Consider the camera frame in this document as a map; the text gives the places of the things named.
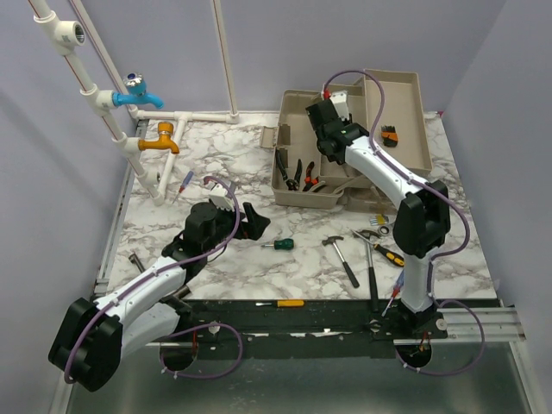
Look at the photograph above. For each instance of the blue red screwdriver right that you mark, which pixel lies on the blue red screwdriver right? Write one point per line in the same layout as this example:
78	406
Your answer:
395	291

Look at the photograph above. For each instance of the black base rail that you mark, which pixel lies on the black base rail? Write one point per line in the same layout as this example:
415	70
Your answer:
224	329

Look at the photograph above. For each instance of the orange handle screwdriver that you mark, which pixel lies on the orange handle screwdriver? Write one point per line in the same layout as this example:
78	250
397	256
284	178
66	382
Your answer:
286	303

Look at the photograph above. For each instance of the yellow black screwdriver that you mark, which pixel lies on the yellow black screwdriver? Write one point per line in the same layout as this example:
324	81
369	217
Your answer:
373	239

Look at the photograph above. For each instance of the blue red screwdriver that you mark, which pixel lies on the blue red screwdriver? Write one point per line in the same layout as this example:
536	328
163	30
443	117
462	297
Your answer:
395	291
185	182

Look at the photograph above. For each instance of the silver ratchet wrench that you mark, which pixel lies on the silver ratchet wrench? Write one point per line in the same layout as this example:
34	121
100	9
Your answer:
385	229

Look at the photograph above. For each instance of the orange hex key set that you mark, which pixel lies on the orange hex key set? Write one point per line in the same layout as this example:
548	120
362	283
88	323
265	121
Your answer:
389	136

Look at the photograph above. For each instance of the white pvc pipe frame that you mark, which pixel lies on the white pvc pipe frame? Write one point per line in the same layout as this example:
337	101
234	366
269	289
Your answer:
152	168

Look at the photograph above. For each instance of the small claw hammer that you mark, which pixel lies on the small claw hammer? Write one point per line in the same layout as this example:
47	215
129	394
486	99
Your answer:
332	241

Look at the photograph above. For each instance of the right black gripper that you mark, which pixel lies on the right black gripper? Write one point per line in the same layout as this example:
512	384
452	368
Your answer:
345	122

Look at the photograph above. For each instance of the green stubby screwdriver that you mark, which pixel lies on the green stubby screwdriver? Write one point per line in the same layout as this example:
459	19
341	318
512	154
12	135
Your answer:
286	244

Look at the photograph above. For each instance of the red black pliers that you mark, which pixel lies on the red black pliers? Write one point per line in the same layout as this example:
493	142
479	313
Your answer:
312	184

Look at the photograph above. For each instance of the beige translucent tool box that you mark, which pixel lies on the beige translucent tool box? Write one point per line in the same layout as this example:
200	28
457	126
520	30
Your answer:
377	98

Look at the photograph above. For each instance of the blue red screwdriver left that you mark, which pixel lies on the blue red screwdriver left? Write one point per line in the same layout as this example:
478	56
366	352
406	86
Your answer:
185	182

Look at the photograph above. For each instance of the orange water tap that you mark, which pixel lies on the orange water tap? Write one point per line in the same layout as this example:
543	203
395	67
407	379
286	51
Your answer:
165	140

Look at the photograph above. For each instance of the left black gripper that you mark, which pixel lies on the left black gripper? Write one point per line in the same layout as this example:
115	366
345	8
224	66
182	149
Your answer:
255	226

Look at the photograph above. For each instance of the black handle long hammer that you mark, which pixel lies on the black handle long hammer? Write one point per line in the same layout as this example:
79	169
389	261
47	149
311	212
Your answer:
372	282

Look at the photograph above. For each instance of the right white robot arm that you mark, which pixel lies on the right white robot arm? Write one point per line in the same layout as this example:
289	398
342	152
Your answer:
422	219

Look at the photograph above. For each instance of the metal socket wrench bar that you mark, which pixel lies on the metal socket wrench bar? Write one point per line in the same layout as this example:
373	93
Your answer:
134	259

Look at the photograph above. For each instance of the blue water tap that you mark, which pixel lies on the blue water tap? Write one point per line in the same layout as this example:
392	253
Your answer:
137	93

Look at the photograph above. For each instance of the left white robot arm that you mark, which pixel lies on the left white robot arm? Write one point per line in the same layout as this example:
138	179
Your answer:
95	335

